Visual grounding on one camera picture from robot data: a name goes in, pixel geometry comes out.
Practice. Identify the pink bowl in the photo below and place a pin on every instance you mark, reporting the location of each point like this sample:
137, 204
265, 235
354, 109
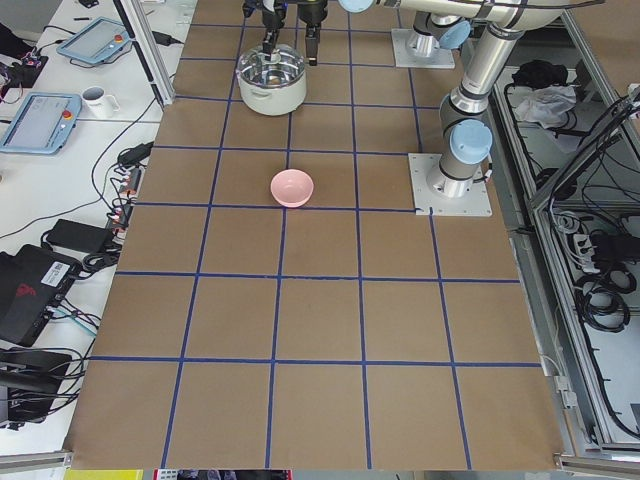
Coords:
292, 188

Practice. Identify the blue teach pendant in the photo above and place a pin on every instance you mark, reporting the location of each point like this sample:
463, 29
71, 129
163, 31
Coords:
96, 43
42, 124

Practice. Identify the white mug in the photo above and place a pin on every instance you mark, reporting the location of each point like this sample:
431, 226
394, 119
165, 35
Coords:
102, 104

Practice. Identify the white cooking pot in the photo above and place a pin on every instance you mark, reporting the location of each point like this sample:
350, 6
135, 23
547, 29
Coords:
275, 86

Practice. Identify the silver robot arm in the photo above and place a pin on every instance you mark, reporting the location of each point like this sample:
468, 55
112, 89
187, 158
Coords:
446, 31
467, 139

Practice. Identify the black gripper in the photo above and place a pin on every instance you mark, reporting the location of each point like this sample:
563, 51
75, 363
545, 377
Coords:
311, 11
270, 15

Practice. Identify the far blue teach pendant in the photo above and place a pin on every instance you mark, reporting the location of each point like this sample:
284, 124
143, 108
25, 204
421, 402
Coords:
96, 43

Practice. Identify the white cloth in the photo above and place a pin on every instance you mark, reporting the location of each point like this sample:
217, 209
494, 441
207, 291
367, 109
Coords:
548, 106

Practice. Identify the near blue teach pendant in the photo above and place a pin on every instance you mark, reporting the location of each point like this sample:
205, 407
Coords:
42, 124

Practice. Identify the aluminium frame post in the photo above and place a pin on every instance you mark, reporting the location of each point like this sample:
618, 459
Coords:
135, 21

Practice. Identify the black power adapter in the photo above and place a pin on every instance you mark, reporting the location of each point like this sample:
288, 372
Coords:
77, 236

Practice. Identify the brown paper table mat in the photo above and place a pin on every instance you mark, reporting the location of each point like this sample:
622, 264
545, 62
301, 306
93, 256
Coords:
348, 333

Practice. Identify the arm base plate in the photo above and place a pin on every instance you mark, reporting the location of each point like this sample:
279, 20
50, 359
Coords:
415, 50
435, 194

